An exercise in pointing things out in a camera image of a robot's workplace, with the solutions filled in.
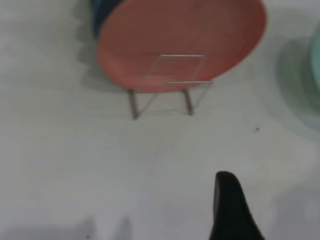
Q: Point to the green round plate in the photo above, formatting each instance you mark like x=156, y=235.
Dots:
x=316, y=57

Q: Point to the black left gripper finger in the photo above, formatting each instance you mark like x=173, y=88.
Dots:
x=230, y=212

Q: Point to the pink round plate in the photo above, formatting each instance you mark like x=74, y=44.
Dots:
x=180, y=32

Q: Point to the blue plate light-blue rim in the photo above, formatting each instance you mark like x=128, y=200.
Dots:
x=100, y=12

